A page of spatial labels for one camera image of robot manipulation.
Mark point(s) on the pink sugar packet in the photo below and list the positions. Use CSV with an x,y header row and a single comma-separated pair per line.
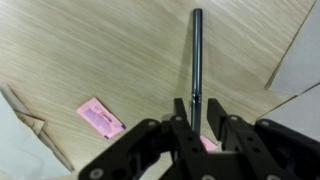
x,y
100,117
208,144

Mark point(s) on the black pen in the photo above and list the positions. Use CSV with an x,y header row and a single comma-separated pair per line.
x,y
196,50

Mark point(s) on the brown paper napkin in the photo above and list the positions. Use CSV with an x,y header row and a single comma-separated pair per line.
x,y
300,60

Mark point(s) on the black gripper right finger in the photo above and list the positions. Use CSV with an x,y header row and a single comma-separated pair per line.
x,y
266,150

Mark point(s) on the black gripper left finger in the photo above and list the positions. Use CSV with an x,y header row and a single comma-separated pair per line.
x,y
160,150

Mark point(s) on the tan cardboard piece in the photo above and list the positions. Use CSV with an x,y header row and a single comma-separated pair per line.
x,y
20,143

